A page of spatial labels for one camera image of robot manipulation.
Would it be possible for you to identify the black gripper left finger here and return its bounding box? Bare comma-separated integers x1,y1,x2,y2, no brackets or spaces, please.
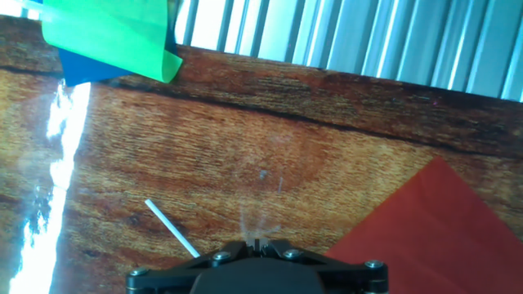
124,239,260,294

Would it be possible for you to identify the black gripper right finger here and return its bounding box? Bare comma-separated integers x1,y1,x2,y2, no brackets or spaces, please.
260,238,390,294

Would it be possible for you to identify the blue paper flag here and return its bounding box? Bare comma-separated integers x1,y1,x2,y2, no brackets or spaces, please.
58,0,181,87

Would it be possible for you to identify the green paper flag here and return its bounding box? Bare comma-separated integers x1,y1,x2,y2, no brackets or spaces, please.
16,0,184,84

